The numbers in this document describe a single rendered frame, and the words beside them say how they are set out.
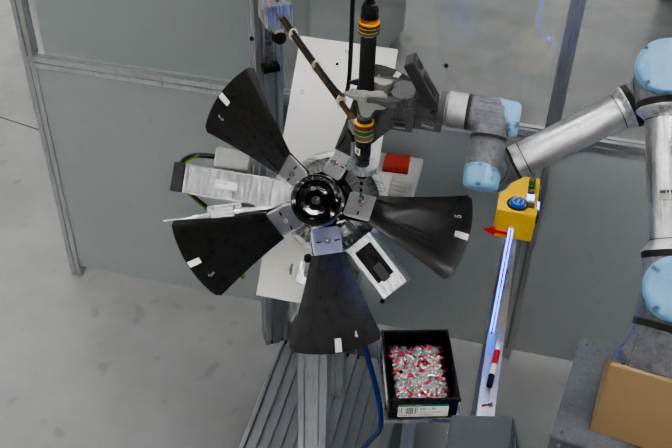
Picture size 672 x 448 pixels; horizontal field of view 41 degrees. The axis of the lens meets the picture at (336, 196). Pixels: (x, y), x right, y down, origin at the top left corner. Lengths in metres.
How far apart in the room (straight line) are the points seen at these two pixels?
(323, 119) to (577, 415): 0.97
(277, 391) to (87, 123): 1.13
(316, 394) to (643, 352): 1.17
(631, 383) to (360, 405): 1.43
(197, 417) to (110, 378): 0.37
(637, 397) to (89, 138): 2.09
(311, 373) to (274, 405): 0.43
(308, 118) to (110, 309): 1.50
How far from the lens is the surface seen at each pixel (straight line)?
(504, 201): 2.32
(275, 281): 2.34
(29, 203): 4.14
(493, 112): 1.84
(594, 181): 2.83
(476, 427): 1.60
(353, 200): 2.09
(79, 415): 3.25
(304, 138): 2.33
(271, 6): 2.40
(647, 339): 1.88
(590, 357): 2.08
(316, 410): 2.80
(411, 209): 2.08
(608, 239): 2.97
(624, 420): 1.91
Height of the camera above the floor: 2.50
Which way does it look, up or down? 39 degrees down
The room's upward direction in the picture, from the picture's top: 2 degrees clockwise
